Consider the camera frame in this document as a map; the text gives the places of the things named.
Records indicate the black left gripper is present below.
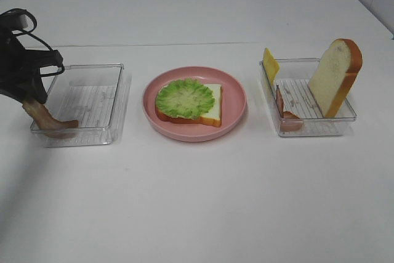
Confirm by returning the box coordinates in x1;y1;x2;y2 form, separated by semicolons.
0;13;64;103

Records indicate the dark brown bacon strip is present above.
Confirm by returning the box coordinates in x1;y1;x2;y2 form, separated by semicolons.
22;99;79;131

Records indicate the green lettuce leaf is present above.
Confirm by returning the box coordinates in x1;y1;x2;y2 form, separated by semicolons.
155;78;216;119

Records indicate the bread slice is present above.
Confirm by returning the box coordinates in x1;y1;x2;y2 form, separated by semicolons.
308;38;363;118
155;84;222;127

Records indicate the yellow cheese slice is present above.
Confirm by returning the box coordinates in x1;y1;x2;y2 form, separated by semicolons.
263;48;279;85

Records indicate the pink bacon strip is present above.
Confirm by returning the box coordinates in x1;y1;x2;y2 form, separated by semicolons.
276;85;304;132

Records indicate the clear left plastic tray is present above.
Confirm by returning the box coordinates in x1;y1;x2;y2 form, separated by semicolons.
30;63;131;147

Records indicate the clear plastic tray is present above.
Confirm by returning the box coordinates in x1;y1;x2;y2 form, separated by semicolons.
30;63;131;147
259;58;356;137

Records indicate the pink round plate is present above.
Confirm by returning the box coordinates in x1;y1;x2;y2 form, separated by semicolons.
142;67;247;142

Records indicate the clear right plastic tray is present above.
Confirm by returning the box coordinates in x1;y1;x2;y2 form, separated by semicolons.
259;58;356;137

